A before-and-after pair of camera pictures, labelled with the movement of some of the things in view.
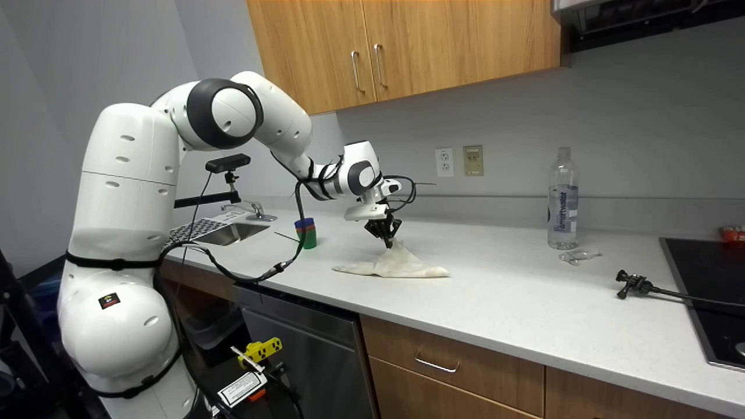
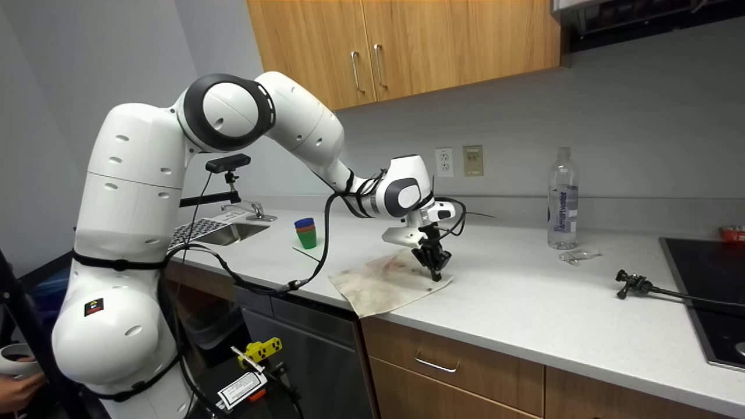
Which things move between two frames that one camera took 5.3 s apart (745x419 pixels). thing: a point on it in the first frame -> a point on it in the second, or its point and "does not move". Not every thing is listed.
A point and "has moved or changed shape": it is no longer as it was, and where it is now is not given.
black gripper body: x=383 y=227 -> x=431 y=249
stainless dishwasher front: x=321 y=351 does not move
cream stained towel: x=395 y=264 has moved or changed shape
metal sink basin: x=217 y=230 does not move
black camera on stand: x=217 y=166 does not move
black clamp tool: x=637 y=285 does not move
